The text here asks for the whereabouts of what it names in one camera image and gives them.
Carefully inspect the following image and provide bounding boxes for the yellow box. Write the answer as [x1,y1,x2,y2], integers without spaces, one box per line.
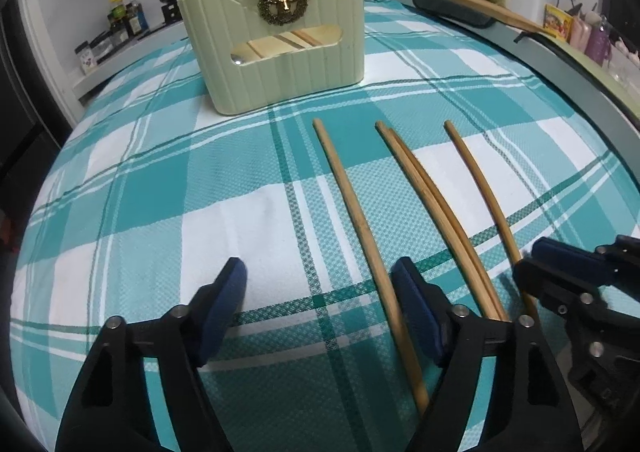
[544,3,574,41]

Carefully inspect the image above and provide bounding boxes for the cream utensil holder box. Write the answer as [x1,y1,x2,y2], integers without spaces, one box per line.
[177,0,365,114]

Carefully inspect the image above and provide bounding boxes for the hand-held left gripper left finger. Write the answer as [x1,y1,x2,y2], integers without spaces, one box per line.
[55,257,248,452]

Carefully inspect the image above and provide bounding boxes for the black gas cooktop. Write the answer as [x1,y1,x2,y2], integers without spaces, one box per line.
[137,2,183,39]

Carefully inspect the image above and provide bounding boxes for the wooden cutting board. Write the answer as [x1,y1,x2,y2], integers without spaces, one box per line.
[417,0,547,34]

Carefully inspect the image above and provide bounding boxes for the garlic bulbs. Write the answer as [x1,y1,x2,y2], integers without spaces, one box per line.
[612,38,640,61]

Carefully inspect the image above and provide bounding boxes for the condiment jars and bottles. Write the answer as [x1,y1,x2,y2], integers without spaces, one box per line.
[74,31,113,72]

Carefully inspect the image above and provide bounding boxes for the green cutting board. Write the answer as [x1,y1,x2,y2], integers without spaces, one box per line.
[514,31,640,123]

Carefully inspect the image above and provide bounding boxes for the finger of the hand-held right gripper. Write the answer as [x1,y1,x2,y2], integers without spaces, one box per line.
[531,233,640,286]
[514,257,602,319]

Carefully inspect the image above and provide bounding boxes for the dark sauce bottle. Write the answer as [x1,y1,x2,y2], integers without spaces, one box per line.
[127,0,149,33]

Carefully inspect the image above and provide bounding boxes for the teal plaid tablecloth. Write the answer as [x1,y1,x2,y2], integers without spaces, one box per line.
[10,0,640,452]

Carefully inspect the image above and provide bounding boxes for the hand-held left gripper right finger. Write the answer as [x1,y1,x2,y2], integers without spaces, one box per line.
[391,257,583,452]

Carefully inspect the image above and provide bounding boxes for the yellow cap condiment bottle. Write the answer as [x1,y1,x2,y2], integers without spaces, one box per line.
[107,0,132,36]

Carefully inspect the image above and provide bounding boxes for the purple bottle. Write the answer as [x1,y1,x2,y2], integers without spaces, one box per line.
[585,17,612,66]

